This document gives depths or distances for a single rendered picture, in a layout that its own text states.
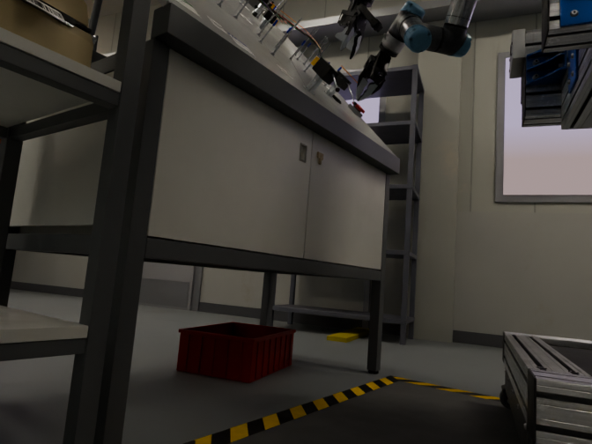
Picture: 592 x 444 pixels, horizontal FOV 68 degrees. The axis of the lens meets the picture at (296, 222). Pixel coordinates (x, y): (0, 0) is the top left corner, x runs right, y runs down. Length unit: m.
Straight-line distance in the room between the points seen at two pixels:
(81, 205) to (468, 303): 2.68
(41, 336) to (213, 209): 0.45
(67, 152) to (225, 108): 0.38
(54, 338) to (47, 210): 0.47
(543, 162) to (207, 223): 2.72
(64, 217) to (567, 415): 1.01
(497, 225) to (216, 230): 2.52
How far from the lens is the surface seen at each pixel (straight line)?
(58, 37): 0.88
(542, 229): 3.32
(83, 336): 0.81
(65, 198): 1.13
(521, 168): 3.38
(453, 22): 1.58
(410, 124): 2.98
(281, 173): 1.23
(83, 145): 1.11
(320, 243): 1.39
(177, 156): 0.97
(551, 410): 0.76
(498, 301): 3.27
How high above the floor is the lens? 0.34
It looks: 7 degrees up
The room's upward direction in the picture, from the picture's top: 5 degrees clockwise
